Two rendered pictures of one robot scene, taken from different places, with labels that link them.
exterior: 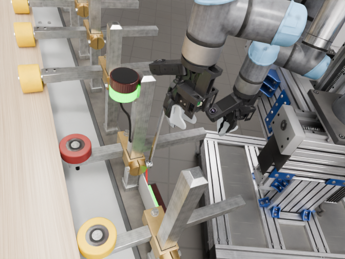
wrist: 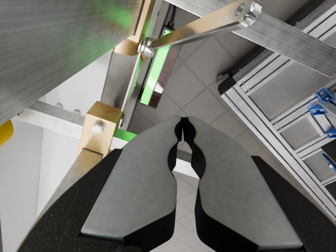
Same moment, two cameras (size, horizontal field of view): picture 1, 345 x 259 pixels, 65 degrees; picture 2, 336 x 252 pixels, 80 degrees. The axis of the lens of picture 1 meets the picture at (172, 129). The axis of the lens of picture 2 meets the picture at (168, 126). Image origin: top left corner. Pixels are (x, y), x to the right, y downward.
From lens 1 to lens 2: 0.65 m
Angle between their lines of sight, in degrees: 68
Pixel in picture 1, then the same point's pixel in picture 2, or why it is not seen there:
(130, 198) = not seen: hidden behind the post
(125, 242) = (44, 124)
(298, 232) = (308, 133)
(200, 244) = (238, 58)
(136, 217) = (122, 63)
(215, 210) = (182, 169)
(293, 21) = not seen: outside the picture
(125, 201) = not seen: hidden behind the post
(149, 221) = (85, 129)
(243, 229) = (273, 93)
